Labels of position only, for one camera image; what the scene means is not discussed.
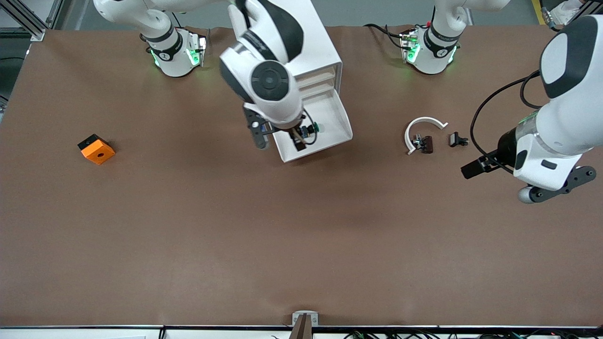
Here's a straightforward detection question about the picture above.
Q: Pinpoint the white curved plastic part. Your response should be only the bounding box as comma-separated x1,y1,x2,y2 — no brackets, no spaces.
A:
404,116,449,156

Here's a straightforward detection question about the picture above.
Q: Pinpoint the brown small electrical component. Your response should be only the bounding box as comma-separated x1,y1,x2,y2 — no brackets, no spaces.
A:
412,135,434,154

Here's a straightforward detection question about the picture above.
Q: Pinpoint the white table edge rail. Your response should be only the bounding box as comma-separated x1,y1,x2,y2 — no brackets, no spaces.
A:
0,325,603,339

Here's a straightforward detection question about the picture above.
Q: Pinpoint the cream cabinet drawer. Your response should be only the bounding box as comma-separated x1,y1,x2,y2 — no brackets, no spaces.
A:
272,89,353,163
298,78,337,92
296,67,336,81

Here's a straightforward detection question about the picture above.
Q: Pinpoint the white drawer cabinet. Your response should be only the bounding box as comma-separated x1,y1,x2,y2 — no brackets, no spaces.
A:
228,0,343,97

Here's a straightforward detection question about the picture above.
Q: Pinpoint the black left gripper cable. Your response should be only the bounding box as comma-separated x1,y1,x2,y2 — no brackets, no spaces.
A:
470,70,542,172

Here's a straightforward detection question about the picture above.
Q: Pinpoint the grey bracket with post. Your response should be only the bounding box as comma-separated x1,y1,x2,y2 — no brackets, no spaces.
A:
288,311,319,339

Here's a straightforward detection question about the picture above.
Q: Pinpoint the orange and black block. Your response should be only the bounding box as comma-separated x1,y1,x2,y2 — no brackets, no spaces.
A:
78,134,116,165

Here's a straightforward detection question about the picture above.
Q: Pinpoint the black cable bundle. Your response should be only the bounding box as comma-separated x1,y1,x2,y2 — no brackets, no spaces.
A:
344,330,603,339

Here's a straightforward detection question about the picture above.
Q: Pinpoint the aluminium frame extrusion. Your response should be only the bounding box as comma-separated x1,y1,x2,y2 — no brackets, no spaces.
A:
565,0,603,24
0,0,64,42

